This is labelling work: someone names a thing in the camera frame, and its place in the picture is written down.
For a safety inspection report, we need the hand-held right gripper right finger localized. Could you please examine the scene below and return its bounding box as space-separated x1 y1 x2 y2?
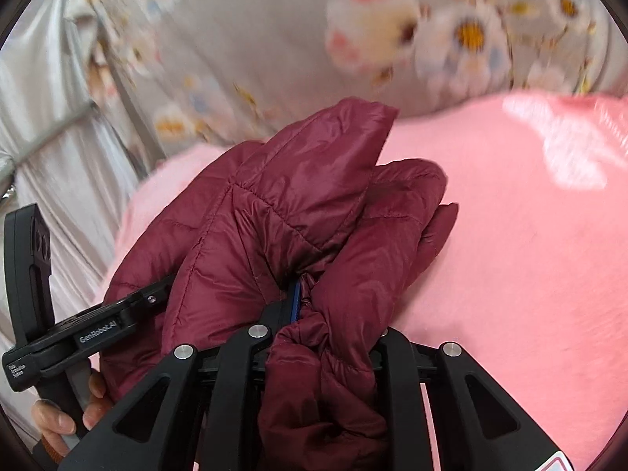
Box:
373 331 560 471

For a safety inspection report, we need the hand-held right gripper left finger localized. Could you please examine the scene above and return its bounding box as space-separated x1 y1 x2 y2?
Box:
59 279 301 471

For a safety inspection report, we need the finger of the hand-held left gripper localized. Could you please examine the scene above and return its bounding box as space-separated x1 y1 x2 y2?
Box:
103 275 177 322

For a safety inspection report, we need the maroon quilted jacket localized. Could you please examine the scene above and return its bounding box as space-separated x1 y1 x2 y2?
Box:
100 97 459 471

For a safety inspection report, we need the person's left hand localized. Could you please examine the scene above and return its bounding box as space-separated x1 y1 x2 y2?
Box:
32 370 115 455

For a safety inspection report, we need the grey satin curtain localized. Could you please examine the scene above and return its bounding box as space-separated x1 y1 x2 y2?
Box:
0 0 162 433

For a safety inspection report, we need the metal rod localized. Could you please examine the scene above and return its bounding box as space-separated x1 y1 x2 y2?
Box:
0 100 99 177

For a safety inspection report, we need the pink printed blanket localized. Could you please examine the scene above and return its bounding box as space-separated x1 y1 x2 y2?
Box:
115 91 628 471

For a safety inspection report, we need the grey floral bedsheet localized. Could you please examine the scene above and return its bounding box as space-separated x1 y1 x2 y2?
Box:
64 0 628 158

